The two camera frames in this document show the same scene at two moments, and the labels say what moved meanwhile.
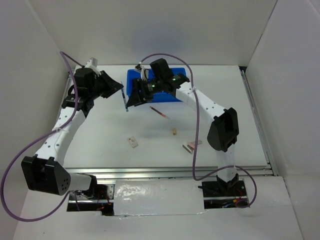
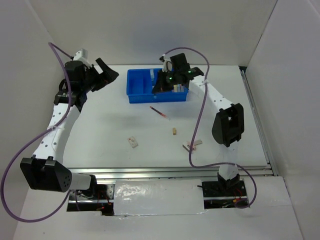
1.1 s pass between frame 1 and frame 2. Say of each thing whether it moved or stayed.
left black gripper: moved
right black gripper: moved
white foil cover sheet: stayed
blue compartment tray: stayed
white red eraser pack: stayed
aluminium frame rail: stayed
